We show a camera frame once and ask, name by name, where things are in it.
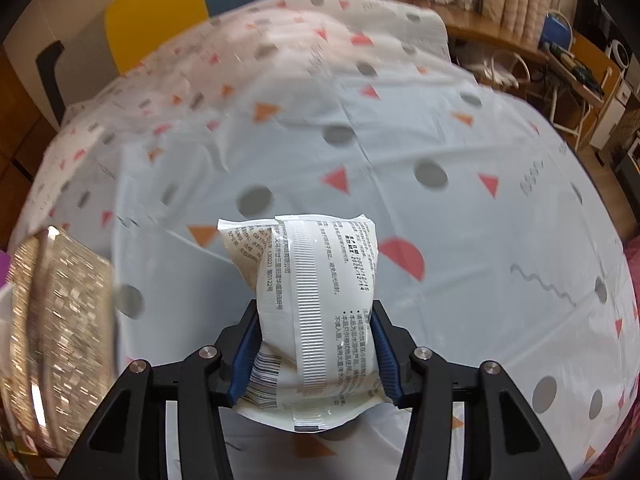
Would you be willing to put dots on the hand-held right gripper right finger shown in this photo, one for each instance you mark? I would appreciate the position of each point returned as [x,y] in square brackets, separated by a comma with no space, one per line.
[387,365]

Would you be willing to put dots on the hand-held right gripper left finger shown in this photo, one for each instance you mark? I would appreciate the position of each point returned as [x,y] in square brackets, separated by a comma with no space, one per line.
[243,365]

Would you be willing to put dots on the white wipes packet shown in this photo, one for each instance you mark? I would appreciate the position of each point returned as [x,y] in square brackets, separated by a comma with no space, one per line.
[310,300]

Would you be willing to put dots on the printed white bed cover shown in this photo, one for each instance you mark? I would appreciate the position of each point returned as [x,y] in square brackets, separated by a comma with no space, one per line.
[400,160]

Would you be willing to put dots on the pink patterned cloth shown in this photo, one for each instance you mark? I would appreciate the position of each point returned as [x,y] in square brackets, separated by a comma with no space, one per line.
[617,455]

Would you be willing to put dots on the purple tissue box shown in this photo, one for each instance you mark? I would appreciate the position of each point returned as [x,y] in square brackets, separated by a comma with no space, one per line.
[4,270]

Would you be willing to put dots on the wooden wardrobe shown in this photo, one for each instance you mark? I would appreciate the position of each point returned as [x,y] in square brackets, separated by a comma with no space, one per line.
[25,135]

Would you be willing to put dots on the white cabinet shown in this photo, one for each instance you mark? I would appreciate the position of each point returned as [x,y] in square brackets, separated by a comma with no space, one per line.
[612,115]

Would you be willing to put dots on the wooden desk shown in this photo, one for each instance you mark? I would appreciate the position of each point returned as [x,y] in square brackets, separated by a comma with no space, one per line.
[500,42]

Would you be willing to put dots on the tray of tools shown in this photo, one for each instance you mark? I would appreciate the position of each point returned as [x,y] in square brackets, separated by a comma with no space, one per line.
[575,67]

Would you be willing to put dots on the grey yellow blue headboard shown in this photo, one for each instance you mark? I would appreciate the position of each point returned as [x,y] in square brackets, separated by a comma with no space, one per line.
[200,5]

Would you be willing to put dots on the blue folding chair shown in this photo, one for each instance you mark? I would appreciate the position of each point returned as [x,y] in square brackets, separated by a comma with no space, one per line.
[557,30]

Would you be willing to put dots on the beige patterned curtain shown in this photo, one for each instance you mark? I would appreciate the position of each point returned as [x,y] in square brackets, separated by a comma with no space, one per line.
[515,0]

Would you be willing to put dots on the black monitor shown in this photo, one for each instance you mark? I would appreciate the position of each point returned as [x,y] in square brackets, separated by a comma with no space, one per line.
[597,15]

